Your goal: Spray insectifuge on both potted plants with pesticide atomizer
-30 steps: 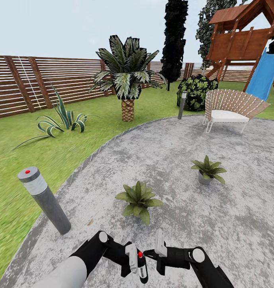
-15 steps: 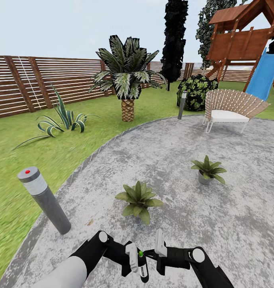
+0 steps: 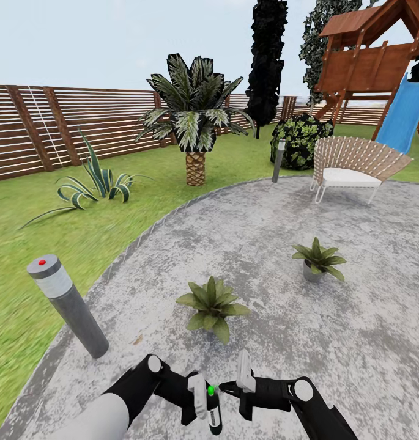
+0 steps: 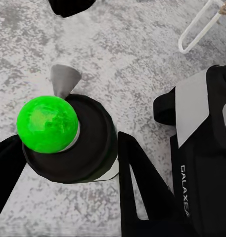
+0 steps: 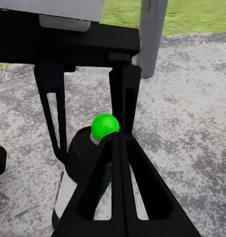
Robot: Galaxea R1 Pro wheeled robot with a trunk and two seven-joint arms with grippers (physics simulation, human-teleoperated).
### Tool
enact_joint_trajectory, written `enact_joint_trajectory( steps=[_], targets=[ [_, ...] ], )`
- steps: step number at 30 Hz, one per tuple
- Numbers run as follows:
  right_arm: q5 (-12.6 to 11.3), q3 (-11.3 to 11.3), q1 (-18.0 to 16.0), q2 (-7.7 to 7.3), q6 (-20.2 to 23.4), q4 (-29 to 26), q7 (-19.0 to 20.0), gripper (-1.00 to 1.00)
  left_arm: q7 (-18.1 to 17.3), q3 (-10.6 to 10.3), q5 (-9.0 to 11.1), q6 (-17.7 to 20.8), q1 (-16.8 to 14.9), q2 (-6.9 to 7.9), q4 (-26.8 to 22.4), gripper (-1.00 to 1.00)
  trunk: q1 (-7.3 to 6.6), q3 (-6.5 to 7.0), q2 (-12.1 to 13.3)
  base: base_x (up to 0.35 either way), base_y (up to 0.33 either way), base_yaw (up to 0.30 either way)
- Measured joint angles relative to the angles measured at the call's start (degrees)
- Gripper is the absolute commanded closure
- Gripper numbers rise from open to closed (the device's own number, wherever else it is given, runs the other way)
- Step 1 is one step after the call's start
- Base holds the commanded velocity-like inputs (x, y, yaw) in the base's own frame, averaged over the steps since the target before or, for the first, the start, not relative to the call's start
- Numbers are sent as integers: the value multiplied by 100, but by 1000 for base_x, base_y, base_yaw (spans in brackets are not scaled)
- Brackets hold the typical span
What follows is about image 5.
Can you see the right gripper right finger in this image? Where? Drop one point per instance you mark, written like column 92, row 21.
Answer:
column 166, row 216

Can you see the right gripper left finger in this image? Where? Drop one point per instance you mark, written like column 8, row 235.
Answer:
column 77, row 218

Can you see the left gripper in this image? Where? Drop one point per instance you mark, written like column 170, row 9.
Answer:
column 55, row 51

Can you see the insectifuge atomizer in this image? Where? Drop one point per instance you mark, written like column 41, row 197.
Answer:
column 80, row 153

